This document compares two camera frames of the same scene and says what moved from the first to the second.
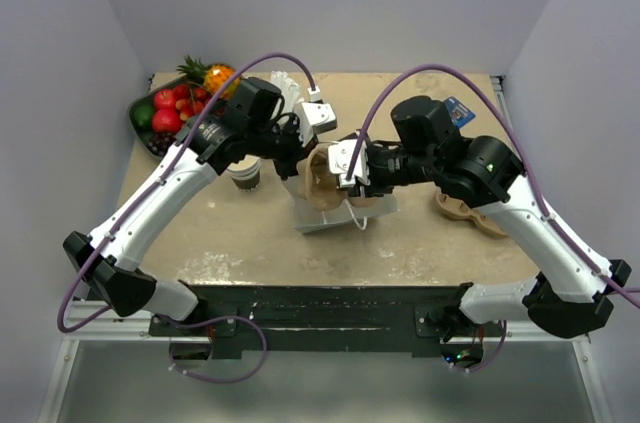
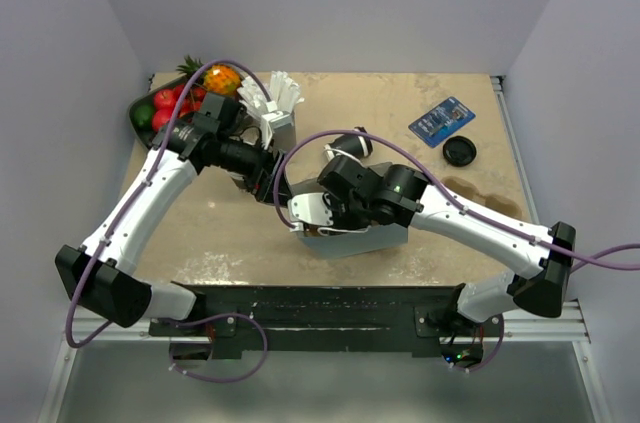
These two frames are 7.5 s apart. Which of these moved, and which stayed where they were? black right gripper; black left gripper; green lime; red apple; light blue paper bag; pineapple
Moved: black left gripper; light blue paper bag; black right gripper
Stayed: red apple; pineapple; green lime
